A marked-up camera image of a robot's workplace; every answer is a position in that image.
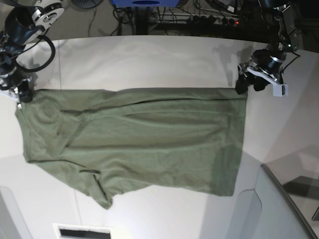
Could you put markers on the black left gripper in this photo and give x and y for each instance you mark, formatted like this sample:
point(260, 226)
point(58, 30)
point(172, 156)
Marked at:
point(262, 69)

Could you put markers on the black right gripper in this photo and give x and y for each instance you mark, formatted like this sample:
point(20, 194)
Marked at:
point(19, 81)

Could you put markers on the green t-shirt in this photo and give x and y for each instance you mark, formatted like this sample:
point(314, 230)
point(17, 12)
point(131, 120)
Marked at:
point(104, 143)

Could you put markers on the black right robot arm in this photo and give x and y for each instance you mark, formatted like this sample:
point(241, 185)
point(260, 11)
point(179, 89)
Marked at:
point(29, 20)

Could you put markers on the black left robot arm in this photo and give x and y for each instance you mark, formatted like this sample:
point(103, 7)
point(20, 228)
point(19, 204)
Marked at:
point(274, 16)

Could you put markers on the black power strip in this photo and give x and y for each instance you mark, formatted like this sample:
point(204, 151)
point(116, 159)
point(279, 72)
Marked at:
point(197, 19)

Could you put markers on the blue box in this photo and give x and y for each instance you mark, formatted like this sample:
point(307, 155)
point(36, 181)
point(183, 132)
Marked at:
point(155, 3)

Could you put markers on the black table post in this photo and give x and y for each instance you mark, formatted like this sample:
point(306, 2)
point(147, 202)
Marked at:
point(142, 20)

